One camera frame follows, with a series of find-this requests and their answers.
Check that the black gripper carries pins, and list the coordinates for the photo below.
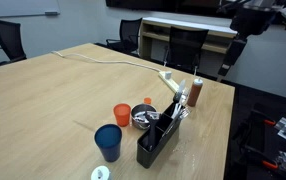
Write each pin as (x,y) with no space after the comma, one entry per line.
(253,21)

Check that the black cutlery rack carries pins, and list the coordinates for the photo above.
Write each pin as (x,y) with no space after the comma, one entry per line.
(156,146)

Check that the black mesh office chair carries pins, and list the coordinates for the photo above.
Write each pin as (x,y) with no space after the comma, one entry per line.
(9,36)
(129,31)
(186,46)

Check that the light wooden shelf unit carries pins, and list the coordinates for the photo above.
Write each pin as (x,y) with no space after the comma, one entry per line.
(189,26)

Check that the brown spice bottle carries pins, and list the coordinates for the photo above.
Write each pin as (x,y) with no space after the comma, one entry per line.
(195,95)

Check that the white plastic knife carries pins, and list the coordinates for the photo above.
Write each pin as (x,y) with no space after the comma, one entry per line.
(181,87)

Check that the white plug adapter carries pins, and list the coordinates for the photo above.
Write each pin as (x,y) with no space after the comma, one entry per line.
(168,74)

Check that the white plastic fork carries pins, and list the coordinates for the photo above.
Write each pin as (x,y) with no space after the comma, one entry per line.
(182,100)

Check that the white power strip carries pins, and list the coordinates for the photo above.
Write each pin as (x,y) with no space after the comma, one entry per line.
(170,82)

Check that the black plastic fork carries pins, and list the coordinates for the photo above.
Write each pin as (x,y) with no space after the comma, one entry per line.
(176,97)

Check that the clear plastic fork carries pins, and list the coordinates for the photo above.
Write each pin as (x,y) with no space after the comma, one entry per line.
(176,121)

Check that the small orange cup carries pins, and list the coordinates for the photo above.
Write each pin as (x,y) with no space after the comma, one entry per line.
(147,100)

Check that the round metal bowl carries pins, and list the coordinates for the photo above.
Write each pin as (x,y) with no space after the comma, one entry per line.
(138,110)

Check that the silver foil packets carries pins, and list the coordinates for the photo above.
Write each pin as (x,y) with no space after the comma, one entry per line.
(142,117)

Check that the black plastic spoon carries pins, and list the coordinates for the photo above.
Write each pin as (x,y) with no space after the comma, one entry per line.
(152,131)

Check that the orange plastic cup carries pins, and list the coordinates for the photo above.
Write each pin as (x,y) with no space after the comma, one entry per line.
(122,115)

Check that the blue plastic cup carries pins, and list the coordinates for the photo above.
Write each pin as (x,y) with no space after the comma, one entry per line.
(109,146)

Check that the grey whiteboard eraser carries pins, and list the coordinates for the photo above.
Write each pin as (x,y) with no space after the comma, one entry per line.
(51,13)

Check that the black wall screen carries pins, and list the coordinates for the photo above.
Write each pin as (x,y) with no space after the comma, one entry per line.
(166,4)

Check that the white wall whiteboard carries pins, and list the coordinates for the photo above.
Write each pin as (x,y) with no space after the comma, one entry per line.
(16,6)

